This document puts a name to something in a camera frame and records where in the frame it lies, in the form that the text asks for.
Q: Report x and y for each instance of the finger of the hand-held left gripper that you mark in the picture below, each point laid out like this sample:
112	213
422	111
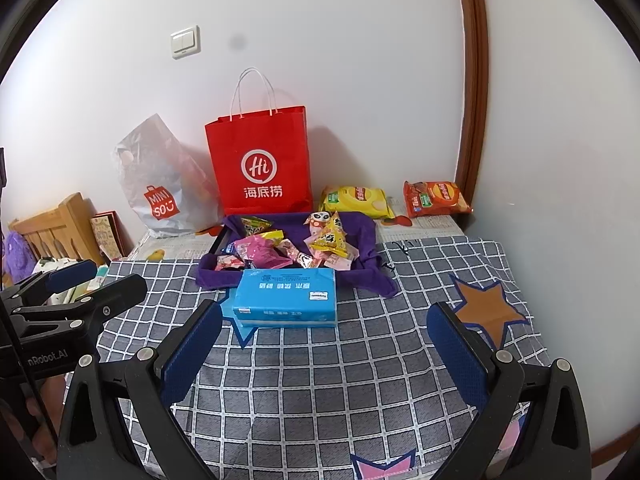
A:
115	295
75	275

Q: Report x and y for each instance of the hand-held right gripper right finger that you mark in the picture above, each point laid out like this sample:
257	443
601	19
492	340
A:
457	355

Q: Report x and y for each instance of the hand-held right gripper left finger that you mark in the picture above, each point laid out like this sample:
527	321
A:
192	355

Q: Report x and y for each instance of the small red snack packet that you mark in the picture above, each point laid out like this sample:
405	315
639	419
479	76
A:
230	262

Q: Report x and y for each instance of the small yellow snack packet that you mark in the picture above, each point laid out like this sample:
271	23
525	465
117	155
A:
267	237

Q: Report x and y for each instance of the green yellow candy packet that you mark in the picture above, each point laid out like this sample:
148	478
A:
255	225

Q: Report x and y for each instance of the pale pink snack packet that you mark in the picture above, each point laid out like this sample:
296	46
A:
337	262

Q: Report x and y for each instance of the yellow triangular snack packet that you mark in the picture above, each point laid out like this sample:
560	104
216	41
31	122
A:
330	240

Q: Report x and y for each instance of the panda face snack packet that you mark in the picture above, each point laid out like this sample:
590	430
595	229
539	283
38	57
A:
317	219

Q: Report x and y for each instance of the person's left hand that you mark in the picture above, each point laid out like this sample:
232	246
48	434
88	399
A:
47	410

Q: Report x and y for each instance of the patterned dark red box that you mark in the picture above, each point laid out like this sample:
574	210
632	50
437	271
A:
107	235

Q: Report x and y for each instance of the wooden headboard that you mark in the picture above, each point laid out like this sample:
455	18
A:
60	225

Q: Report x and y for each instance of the blue tissue pack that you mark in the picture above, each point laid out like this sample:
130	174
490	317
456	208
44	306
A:
285	295

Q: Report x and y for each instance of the grey checked blanket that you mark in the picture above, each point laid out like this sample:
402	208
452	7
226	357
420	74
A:
350	385

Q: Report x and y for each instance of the white plastic bag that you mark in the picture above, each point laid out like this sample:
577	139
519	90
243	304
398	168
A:
160	170

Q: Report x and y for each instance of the purple cloth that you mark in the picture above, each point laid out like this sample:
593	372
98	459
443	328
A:
367	242

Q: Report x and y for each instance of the orange chips bag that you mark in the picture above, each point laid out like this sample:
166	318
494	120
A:
440	197

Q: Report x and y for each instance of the yellow chips bag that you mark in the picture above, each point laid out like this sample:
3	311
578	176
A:
355	202

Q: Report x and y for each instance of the red paper bag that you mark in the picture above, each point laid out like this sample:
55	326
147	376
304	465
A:
280	135

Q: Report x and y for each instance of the white light switch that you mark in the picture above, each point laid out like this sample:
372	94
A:
185	42

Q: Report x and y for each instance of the brown wooden door frame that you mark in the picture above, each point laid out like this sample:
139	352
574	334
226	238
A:
475	85

